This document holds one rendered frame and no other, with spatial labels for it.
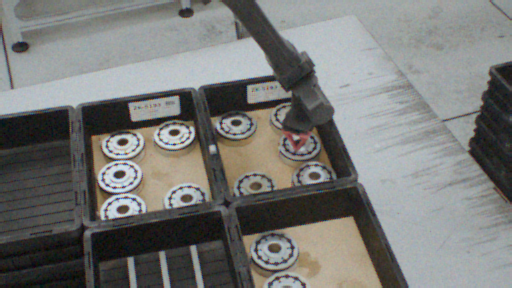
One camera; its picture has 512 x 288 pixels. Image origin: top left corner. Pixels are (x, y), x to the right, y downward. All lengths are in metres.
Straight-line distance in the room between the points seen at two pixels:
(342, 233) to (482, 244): 0.38
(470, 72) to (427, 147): 1.47
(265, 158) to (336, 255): 0.33
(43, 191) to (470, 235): 1.02
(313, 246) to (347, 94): 0.69
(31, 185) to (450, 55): 2.28
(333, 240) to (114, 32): 2.29
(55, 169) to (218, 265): 0.50
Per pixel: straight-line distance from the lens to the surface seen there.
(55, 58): 3.55
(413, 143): 2.01
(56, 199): 1.72
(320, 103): 1.52
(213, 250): 1.57
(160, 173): 1.73
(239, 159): 1.74
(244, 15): 1.33
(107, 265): 1.58
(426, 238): 1.79
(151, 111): 1.81
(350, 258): 1.56
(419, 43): 3.57
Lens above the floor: 2.08
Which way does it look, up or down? 45 degrees down
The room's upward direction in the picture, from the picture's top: 1 degrees counter-clockwise
